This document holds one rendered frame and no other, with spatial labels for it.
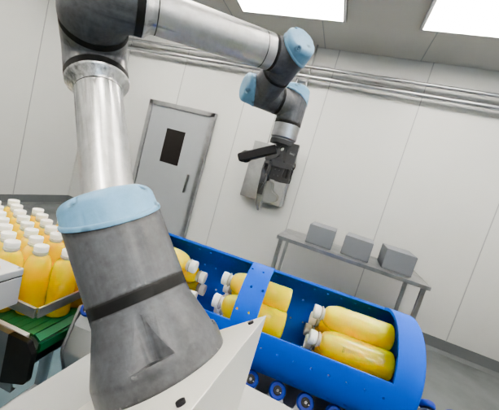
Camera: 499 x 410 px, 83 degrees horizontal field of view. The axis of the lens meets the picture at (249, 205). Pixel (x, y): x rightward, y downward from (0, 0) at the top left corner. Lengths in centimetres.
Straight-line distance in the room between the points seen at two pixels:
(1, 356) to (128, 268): 81
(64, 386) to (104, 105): 44
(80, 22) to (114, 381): 53
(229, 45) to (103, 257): 46
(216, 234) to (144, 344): 416
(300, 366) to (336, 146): 353
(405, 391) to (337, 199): 336
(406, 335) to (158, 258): 67
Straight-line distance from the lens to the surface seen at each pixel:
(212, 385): 29
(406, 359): 83
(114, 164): 54
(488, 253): 442
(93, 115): 58
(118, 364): 34
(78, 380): 52
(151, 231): 35
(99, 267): 34
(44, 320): 110
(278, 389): 88
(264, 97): 77
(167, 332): 33
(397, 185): 410
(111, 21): 60
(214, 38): 63
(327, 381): 82
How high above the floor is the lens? 149
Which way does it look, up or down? 6 degrees down
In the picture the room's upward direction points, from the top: 16 degrees clockwise
